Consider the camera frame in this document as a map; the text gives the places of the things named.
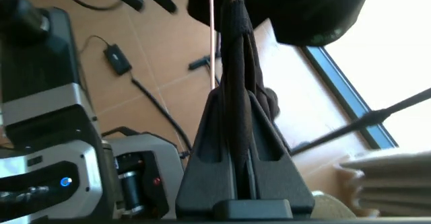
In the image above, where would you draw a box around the white laundry basket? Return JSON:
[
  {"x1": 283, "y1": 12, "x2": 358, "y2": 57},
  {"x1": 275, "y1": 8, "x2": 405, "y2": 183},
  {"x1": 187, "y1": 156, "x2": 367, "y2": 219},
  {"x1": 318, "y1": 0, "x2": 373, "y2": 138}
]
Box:
[{"x1": 310, "y1": 190, "x2": 357, "y2": 219}]

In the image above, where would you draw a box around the pink clothes hanger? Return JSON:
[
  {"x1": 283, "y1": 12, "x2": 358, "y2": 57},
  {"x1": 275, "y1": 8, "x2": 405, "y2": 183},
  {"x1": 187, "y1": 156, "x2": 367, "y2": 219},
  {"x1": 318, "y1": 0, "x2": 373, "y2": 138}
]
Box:
[{"x1": 207, "y1": 0, "x2": 239, "y2": 91}]

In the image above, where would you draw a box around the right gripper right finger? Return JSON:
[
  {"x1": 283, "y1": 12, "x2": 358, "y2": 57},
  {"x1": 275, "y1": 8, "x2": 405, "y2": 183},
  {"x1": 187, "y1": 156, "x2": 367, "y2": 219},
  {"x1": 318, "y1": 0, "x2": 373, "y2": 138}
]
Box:
[{"x1": 246, "y1": 91, "x2": 316, "y2": 218}]

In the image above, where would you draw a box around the black clothes rack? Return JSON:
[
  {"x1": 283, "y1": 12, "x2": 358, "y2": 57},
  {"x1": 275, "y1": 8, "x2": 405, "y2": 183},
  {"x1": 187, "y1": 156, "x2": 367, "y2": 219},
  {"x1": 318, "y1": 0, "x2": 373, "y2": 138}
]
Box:
[{"x1": 187, "y1": 54, "x2": 431, "y2": 157}]

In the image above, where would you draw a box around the black power adapter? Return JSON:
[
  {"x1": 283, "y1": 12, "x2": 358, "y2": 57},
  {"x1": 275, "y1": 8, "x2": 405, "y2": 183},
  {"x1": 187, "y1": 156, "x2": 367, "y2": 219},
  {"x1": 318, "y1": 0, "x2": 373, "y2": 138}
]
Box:
[{"x1": 103, "y1": 43, "x2": 133, "y2": 77}]

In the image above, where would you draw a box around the brown curtain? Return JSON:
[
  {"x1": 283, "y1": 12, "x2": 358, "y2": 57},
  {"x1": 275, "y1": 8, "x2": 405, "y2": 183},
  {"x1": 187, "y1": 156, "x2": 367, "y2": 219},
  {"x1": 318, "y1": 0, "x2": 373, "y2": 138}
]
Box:
[{"x1": 335, "y1": 148, "x2": 431, "y2": 218}]

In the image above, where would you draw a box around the black garment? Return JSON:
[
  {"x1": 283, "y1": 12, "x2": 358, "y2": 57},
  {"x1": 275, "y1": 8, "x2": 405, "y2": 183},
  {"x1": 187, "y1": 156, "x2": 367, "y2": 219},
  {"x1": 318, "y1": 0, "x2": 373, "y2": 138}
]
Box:
[
  {"x1": 218, "y1": 0, "x2": 281, "y2": 200},
  {"x1": 187, "y1": 0, "x2": 375, "y2": 47}
]

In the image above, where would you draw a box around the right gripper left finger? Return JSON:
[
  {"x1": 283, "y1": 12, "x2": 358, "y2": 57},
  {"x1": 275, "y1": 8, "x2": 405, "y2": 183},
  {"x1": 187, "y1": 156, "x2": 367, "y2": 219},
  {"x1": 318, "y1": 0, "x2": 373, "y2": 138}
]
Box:
[{"x1": 174, "y1": 88, "x2": 236, "y2": 218}]

